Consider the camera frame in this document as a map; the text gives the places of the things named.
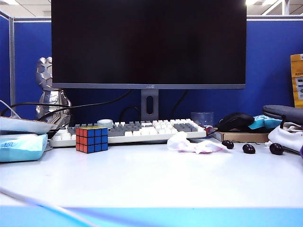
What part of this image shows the pink stained white wet wipe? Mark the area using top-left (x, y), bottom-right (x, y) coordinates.
top-left (167, 131), bottom-right (232, 155)

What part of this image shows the light blue wet wipes pack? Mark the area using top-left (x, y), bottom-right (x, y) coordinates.
top-left (0, 133), bottom-right (48, 163)

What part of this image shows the white and grey keyboard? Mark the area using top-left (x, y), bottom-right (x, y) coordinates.
top-left (48, 119), bottom-right (207, 148)

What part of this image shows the translucent white tape roll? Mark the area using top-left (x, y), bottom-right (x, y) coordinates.
top-left (97, 119), bottom-right (115, 130)

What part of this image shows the clear plastic cup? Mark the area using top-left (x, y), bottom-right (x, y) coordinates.
top-left (190, 112), bottom-right (214, 128)

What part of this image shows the Rubik's cube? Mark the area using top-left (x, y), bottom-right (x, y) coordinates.
top-left (75, 127), bottom-right (109, 154)

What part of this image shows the black computer monitor with stand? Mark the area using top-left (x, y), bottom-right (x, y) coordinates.
top-left (51, 0), bottom-right (247, 122)

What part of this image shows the black computer mouse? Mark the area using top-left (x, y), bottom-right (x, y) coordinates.
top-left (216, 112), bottom-right (255, 132)

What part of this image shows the flat brown cardboard box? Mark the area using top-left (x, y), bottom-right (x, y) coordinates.
top-left (213, 129), bottom-right (270, 143)

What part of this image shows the light blue snack packet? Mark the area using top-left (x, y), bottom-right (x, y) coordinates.
top-left (247, 114), bottom-right (283, 130)

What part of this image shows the silver faceted figurine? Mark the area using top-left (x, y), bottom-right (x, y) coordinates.
top-left (35, 56), bottom-right (72, 127)

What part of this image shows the grey zip pouch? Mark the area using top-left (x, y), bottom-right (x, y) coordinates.
top-left (262, 105), bottom-right (303, 126)

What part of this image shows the white cloth bag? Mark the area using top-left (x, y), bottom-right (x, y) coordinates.
top-left (267, 122), bottom-right (303, 153)

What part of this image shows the yellow paper bag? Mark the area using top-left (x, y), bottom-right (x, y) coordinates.
top-left (290, 53), bottom-right (303, 108)

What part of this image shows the black power cable with plug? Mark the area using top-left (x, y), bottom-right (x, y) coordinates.
top-left (0, 102), bottom-right (71, 116)

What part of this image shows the thin white cable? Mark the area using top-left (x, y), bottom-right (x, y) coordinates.
top-left (0, 99), bottom-right (22, 119)

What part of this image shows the grey partition frame post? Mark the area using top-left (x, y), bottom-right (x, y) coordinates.
top-left (8, 16), bottom-right (16, 116)

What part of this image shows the thick white cable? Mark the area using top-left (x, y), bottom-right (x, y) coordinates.
top-left (0, 186), bottom-right (100, 227)

